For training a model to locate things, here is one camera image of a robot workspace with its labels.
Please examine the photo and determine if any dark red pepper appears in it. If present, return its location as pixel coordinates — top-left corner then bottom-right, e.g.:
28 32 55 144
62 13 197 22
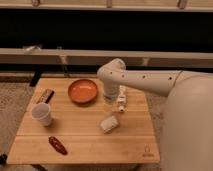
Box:
48 136 68 155

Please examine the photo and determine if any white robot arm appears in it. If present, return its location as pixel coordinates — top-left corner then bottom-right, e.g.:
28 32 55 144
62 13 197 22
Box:
97 59 213 171

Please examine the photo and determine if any small white bottle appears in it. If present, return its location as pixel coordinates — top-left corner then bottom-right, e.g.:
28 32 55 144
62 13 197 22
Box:
117 86 127 113

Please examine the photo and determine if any orange bowl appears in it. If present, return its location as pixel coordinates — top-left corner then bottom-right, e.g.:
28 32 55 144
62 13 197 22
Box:
68 79 98 104

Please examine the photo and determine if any wooden folding table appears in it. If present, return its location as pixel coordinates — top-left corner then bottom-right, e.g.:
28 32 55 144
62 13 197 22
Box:
7 78 160 164

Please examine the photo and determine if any brown snack bar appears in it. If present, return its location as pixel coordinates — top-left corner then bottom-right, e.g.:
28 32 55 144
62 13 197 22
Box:
37 89 54 103

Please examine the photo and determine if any white paper cup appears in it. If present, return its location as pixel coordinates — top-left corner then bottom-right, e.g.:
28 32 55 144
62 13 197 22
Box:
31 103 52 126

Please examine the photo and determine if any wooden shelf rail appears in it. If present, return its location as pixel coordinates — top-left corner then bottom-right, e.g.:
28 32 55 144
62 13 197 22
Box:
0 48 213 68

